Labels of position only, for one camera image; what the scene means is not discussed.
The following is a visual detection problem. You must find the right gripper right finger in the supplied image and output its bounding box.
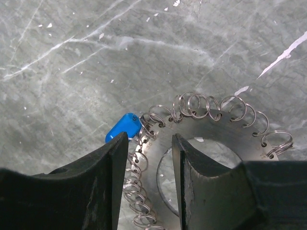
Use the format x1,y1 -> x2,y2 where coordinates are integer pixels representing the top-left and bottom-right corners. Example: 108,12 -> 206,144
172,134 -> 307,230

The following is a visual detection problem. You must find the blue key tag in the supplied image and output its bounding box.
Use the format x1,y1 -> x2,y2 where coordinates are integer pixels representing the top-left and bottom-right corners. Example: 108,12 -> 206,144
105,113 -> 142,143

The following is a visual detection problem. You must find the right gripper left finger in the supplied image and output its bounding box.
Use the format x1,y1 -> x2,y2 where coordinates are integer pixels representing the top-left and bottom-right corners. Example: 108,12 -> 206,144
0,132 -> 129,230

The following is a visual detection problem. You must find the metal disc keyring holder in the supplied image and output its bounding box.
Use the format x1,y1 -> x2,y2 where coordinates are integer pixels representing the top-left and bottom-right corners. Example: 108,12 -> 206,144
123,93 -> 294,230

